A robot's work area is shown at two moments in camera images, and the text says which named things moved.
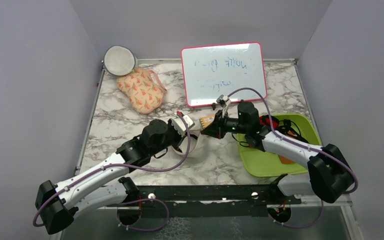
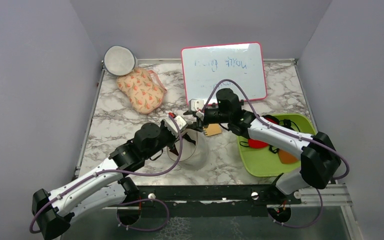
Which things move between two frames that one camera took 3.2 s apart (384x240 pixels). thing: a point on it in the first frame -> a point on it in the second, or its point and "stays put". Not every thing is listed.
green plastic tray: [261, 163] stays put
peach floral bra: [140, 88] stays put
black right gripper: [216, 128] -> [199, 124]
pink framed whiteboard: [210, 72] stays put
